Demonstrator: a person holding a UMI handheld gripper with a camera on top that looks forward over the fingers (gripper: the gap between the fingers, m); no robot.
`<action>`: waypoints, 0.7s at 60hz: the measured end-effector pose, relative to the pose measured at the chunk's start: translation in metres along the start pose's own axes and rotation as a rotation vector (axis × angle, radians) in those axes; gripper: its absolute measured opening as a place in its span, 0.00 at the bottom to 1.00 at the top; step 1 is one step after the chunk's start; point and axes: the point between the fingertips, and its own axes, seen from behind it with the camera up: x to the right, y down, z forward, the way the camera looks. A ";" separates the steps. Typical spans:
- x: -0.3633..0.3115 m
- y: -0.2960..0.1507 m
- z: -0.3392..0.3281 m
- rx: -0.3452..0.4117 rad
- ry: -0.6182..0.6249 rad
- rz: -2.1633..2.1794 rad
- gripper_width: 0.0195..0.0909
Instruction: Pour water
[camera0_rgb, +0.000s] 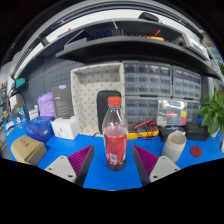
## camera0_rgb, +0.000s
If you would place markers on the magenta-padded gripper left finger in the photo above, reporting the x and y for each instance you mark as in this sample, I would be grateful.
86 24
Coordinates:
61 166

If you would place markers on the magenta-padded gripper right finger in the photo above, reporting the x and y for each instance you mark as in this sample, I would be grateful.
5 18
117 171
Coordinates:
163 166

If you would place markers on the clear bottle red drink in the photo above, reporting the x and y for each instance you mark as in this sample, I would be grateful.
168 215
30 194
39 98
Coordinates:
115 143

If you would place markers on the cream ceramic mug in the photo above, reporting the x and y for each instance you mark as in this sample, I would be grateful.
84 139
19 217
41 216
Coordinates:
173 146

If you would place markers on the black box with label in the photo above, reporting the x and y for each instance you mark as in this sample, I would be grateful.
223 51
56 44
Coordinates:
166 131

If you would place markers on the flat round red coaster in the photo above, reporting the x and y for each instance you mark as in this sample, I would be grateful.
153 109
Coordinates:
196 151

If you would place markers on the white carton box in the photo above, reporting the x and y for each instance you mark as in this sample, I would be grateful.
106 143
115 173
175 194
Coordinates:
65 128

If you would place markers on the brown cardboard box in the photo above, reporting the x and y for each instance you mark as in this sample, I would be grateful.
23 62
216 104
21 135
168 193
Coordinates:
26 148

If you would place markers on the yellow multimeter with red leads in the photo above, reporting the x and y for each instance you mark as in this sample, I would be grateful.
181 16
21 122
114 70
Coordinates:
146 130

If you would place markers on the blue plastic-wrapped box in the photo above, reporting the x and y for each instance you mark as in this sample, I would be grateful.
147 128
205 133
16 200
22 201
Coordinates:
39 128

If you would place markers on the plain black box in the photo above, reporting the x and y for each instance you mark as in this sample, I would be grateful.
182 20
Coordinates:
196 131

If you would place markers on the purple plastic bag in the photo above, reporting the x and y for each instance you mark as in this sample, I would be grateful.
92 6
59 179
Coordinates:
46 105

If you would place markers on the dark grey upright box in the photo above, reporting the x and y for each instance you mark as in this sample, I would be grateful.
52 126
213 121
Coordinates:
62 101

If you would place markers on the green potted plant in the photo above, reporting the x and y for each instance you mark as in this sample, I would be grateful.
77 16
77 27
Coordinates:
213 111

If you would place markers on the dark overhead shelf unit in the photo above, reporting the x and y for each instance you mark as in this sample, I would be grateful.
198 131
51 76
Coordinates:
133 46

